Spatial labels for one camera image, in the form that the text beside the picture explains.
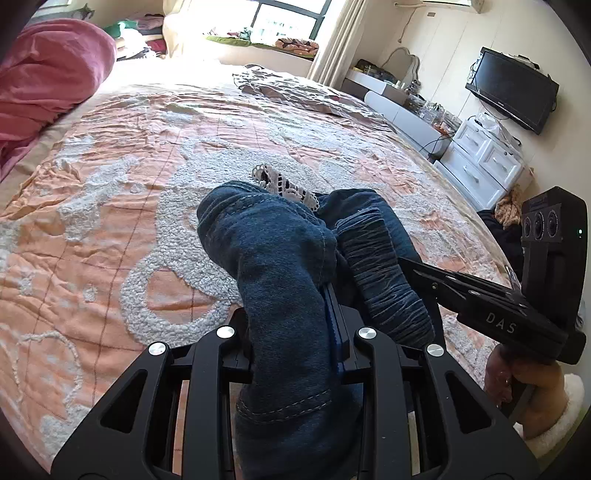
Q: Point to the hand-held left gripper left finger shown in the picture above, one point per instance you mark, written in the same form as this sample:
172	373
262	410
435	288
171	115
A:
238	364

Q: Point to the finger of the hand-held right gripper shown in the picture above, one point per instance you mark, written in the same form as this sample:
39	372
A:
434	284

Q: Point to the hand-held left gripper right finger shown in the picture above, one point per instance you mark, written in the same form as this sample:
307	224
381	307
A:
333	323

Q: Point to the blue denim garment with lace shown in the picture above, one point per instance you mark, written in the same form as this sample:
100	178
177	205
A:
277	277

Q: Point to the person's right forearm green sleeve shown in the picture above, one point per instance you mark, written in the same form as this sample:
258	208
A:
569	406

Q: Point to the person's right hand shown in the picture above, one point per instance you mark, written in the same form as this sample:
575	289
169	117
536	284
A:
540	397

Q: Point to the dark clothes pile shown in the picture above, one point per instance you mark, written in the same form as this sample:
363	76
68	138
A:
501	240

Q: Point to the yellow knitted cloth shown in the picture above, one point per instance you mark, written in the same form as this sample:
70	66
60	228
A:
510	207

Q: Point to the white drawer cabinet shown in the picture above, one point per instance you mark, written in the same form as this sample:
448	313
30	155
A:
480	161

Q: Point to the white dressing table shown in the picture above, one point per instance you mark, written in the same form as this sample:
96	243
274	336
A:
397	108

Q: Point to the pink and white printed blanket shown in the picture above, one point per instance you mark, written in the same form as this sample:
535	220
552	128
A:
138	184

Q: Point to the black flat television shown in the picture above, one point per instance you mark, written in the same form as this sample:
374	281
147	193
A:
512	87

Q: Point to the dressing table mirror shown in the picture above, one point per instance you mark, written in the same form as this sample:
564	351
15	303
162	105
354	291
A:
408	67

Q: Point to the brown patterned quilt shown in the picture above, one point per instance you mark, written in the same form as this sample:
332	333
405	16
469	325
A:
295	90

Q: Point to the cream curtain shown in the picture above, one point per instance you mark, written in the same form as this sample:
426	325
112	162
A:
332	41

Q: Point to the white air conditioner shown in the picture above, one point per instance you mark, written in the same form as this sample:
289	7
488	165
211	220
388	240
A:
443	3

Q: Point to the clothes on window seat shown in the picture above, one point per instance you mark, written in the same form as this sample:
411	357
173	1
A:
286	45

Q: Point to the black framed window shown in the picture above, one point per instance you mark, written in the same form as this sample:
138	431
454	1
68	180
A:
281	18

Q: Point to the pile of folded clothes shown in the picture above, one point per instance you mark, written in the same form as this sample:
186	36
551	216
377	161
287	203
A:
138	37

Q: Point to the pink pillow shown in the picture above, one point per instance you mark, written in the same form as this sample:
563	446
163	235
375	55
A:
46	78

